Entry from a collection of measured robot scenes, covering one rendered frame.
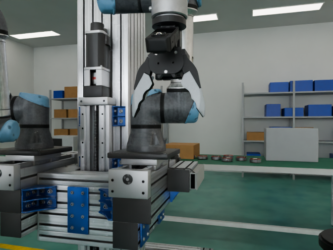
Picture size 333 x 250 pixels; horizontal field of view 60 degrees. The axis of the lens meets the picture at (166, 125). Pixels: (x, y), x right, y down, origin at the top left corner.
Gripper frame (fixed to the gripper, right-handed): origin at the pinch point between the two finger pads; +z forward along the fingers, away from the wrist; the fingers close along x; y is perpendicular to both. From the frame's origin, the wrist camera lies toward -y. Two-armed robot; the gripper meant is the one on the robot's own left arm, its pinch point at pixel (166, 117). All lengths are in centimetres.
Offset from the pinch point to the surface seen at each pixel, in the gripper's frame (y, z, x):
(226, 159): 242, 38, -5
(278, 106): 576, -33, -99
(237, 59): 634, -146, -16
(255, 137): 579, 31, -55
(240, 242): 229, 115, -18
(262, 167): 218, 42, -37
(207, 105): 637, -40, 52
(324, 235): 108, 59, -58
